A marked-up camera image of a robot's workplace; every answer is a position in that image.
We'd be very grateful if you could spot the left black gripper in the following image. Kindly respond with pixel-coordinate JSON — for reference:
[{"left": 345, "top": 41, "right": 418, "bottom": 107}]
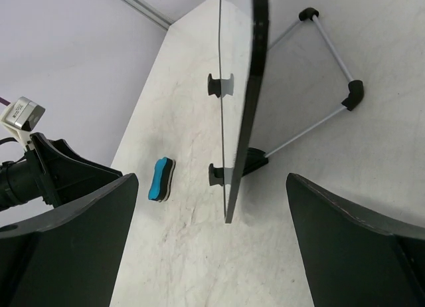
[{"left": 25, "top": 132, "right": 123, "bottom": 207}]

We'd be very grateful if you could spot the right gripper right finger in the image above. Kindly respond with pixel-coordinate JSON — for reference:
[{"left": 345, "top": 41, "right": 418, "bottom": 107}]
[{"left": 286, "top": 173, "right": 424, "bottom": 306}]

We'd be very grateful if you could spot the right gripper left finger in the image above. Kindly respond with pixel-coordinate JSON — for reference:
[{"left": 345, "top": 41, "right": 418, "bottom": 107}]
[{"left": 1, "top": 173, "right": 138, "bottom": 306}]

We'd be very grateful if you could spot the blue bone-shaped eraser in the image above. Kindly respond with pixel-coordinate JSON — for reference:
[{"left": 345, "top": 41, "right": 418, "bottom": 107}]
[{"left": 148, "top": 157, "right": 176, "bottom": 202}]

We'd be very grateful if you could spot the small black-framed whiteboard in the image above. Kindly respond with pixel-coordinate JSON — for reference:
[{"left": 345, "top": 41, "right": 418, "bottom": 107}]
[{"left": 208, "top": 0, "right": 269, "bottom": 224}]

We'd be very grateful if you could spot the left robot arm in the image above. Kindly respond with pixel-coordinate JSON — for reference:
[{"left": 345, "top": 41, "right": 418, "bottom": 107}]
[{"left": 1, "top": 132, "right": 123, "bottom": 211}]

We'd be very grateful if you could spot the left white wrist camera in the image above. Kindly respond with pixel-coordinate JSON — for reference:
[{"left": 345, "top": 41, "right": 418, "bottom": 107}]
[{"left": 1, "top": 96, "right": 45, "bottom": 149}]

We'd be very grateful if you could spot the whiteboard wire stand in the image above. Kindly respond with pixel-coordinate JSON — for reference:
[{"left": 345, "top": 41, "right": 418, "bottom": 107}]
[{"left": 242, "top": 7, "right": 365, "bottom": 175}]

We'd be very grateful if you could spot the left aluminium frame post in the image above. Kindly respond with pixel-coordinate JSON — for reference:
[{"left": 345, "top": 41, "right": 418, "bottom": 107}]
[{"left": 121, "top": 0, "right": 174, "bottom": 31}]

